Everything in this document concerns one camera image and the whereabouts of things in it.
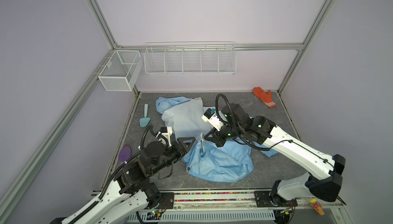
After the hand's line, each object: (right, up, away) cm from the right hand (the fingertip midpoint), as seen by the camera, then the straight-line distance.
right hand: (205, 138), depth 66 cm
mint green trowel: (-41, +4, +37) cm, 55 cm away
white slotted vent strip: (+22, -37, +4) cm, 43 cm away
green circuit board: (-25, -38, +6) cm, 46 cm away
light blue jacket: (+2, -16, +16) cm, 23 cm away
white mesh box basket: (-56, +36, +34) cm, 75 cm away
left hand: (-4, -2, -4) cm, 6 cm away
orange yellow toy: (+52, -32, +3) cm, 61 cm away
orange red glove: (+48, +21, +51) cm, 73 cm away
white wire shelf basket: (-9, +46, +33) cm, 57 cm away
